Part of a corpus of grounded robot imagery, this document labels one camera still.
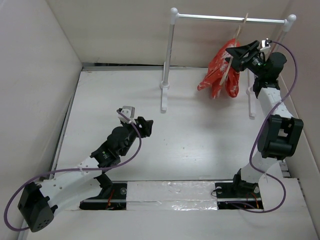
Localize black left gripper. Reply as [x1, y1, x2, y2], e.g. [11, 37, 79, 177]
[119, 116, 152, 157]

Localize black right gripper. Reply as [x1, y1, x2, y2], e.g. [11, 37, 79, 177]
[226, 40, 267, 78]

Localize orange white tie-dye trousers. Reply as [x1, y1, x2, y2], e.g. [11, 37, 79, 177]
[197, 38, 240, 98]

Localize wooden clothes hanger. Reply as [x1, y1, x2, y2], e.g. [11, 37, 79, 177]
[219, 12, 250, 85]

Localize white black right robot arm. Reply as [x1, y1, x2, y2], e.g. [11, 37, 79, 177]
[223, 39, 304, 198]

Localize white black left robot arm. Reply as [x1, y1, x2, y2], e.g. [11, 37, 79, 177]
[17, 116, 154, 233]

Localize white clothes rack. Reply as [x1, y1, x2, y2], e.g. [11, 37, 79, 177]
[160, 3, 297, 113]

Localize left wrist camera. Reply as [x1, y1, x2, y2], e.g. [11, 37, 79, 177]
[117, 106, 136, 124]

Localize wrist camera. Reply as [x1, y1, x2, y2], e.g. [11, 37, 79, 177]
[259, 38, 272, 54]
[117, 106, 136, 124]

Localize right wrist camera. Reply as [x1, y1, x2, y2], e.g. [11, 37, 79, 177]
[259, 38, 272, 54]

